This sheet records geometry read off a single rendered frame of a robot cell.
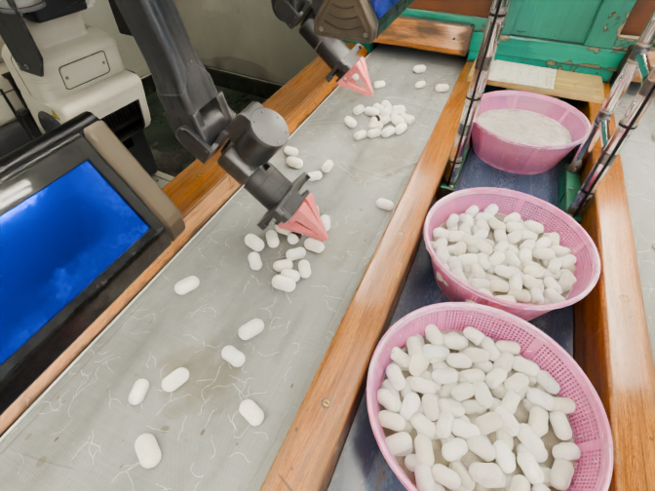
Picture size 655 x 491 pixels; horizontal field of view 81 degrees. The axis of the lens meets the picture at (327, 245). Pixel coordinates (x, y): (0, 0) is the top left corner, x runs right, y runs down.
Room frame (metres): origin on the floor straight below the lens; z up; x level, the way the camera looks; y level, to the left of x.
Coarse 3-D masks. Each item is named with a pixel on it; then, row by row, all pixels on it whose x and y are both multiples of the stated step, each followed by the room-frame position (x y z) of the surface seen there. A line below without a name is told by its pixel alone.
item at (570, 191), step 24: (648, 24) 0.69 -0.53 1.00; (648, 48) 0.69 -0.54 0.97; (624, 72) 0.69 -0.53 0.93; (648, 72) 0.59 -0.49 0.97; (648, 96) 0.54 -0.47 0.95; (600, 120) 0.68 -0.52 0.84; (624, 120) 0.56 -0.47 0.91; (624, 144) 0.55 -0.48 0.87; (576, 168) 0.69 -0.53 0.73; (600, 168) 0.55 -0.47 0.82; (576, 192) 0.62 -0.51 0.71; (576, 216) 0.55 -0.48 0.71
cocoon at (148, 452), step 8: (136, 440) 0.13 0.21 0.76; (144, 440) 0.13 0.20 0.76; (152, 440) 0.13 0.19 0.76; (136, 448) 0.13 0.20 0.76; (144, 448) 0.13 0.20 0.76; (152, 448) 0.13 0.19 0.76; (144, 456) 0.12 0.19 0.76; (152, 456) 0.12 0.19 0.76; (160, 456) 0.12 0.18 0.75; (144, 464) 0.11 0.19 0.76; (152, 464) 0.11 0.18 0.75
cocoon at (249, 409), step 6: (246, 402) 0.18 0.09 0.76; (252, 402) 0.18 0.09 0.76; (240, 408) 0.17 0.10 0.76; (246, 408) 0.17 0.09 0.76; (252, 408) 0.17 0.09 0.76; (258, 408) 0.17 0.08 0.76; (246, 414) 0.16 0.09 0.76; (252, 414) 0.16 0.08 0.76; (258, 414) 0.16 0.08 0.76; (252, 420) 0.16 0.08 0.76; (258, 420) 0.16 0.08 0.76
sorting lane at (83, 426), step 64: (384, 64) 1.21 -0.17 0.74; (320, 128) 0.83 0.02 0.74; (384, 128) 0.83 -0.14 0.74; (320, 192) 0.59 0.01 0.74; (384, 192) 0.59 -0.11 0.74; (192, 256) 0.42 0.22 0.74; (320, 256) 0.42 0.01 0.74; (128, 320) 0.30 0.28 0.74; (192, 320) 0.30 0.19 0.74; (320, 320) 0.30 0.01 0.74; (64, 384) 0.21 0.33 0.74; (128, 384) 0.21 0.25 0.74; (192, 384) 0.21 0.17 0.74; (256, 384) 0.21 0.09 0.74; (0, 448) 0.13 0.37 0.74; (64, 448) 0.13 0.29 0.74; (128, 448) 0.13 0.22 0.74; (192, 448) 0.13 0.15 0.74; (256, 448) 0.13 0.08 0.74
